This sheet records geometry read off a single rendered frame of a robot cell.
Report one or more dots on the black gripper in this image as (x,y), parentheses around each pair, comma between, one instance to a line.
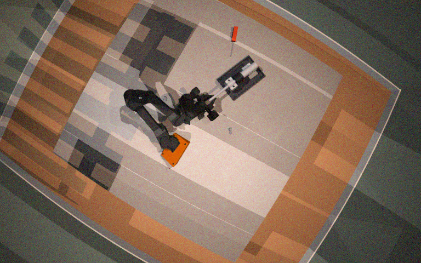
(201,106)

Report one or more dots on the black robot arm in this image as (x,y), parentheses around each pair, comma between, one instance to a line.
(183,113)

